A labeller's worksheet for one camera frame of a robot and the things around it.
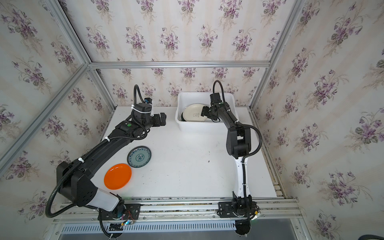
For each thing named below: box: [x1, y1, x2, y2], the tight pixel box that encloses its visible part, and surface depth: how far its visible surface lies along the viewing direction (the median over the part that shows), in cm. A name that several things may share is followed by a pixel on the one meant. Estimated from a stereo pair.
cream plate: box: [182, 104, 208, 122], surface depth 110 cm
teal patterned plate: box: [127, 145, 152, 168], surface depth 94 cm
